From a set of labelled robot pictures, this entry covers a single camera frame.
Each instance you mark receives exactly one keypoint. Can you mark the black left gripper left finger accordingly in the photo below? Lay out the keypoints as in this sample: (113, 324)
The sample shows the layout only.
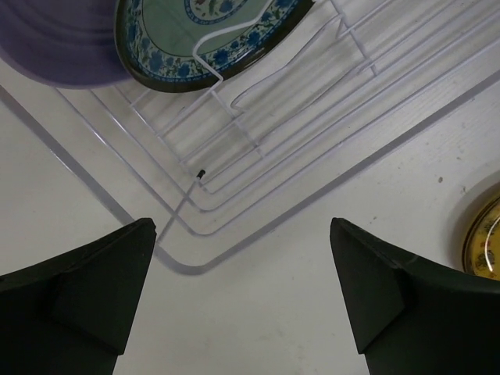
(73, 313)

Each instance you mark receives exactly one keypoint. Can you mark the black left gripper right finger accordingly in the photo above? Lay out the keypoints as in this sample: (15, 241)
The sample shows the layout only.
(410, 315)

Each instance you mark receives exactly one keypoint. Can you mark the yellow patterned plate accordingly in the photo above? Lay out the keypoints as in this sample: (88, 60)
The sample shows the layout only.
(480, 249)

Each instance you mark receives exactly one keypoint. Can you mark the green blue floral plate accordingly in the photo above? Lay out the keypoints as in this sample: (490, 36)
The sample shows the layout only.
(184, 46)

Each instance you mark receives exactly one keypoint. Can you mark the purple plate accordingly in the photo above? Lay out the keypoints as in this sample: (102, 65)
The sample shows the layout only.
(64, 44)

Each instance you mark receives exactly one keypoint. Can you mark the white wire dish rack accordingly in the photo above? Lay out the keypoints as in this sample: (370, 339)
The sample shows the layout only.
(383, 111)

